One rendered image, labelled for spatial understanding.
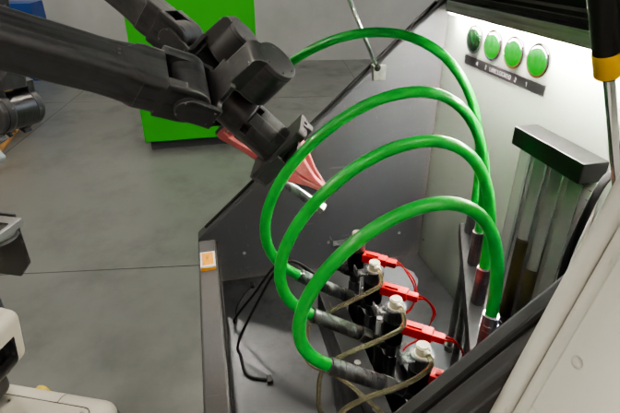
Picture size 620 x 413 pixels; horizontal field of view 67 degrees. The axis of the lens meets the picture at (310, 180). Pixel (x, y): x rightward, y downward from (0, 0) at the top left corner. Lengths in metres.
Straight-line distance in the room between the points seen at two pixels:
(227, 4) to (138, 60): 3.26
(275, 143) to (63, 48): 0.27
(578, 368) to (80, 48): 0.53
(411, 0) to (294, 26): 1.69
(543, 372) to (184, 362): 1.81
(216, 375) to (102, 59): 0.48
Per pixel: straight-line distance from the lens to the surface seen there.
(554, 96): 0.78
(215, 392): 0.77
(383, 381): 0.59
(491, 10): 0.86
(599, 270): 0.40
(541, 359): 0.45
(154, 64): 0.58
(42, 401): 1.80
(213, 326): 0.86
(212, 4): 3.81
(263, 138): 0.64
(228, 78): 0.60
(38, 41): 0.55
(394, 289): 0.70
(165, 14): 0.84
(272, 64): 0.59
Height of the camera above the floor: 1.54
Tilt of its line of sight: 27 degrees down
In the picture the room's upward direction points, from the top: straight up
